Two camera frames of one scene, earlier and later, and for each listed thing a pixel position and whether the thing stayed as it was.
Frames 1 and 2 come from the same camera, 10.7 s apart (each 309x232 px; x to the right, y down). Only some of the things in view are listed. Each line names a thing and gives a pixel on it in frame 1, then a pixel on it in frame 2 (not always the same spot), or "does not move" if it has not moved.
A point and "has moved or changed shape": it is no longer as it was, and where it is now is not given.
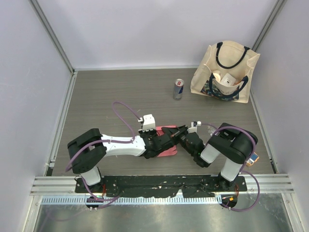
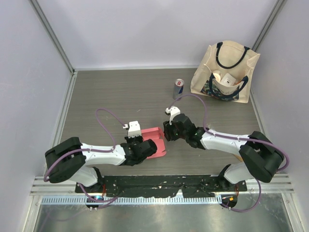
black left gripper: (153, 131) to (128, 139)
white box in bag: (228, 79) does not move
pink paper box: (171, 151) has moved or changed shape
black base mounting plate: (145, 186) does not move
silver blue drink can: (178, 89) does not move
